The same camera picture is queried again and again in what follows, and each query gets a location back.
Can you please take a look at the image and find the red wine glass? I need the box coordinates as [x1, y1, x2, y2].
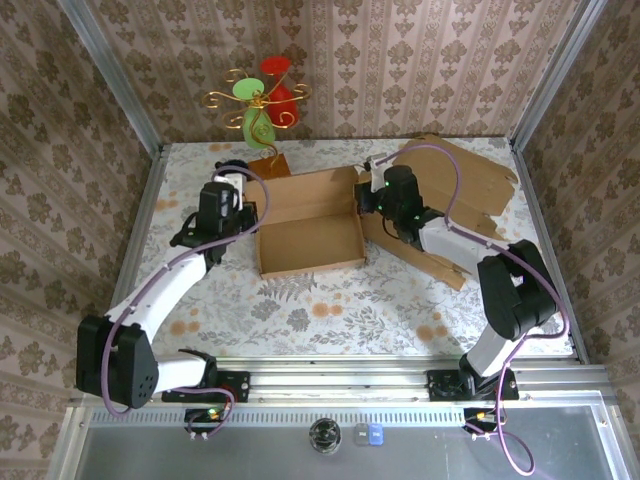
[259, 55, 303, 129]

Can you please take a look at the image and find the green wine glass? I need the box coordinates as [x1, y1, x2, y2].
[232, 78, 277, 150]

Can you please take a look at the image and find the gold wire stand wooden base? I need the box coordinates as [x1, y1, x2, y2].
[201, 68, 314, 179]

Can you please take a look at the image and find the black round lens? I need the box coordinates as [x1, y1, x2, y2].
[308, 417, 344, 454]

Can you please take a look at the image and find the floral table cover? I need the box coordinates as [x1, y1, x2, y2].
[117, 137, 576, 359]

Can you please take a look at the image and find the aluminium frame post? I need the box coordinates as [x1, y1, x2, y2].
[54, 0, 166, 159]
[509, 0, 609, 151]

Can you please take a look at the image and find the grey metal tray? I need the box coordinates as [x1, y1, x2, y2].
[47, 404, 631, 480]

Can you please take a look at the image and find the brown cardboard box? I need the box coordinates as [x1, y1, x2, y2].
[244, 165, 369, 280]
[357, 133, 519, 292]

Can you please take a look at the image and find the small controller board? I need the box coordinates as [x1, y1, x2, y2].
[462, 407, 506, 434]
[183, 407, 229, 434]

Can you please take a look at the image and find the aluminium front rail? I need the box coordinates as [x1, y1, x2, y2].
[69, 354, 619, 406]

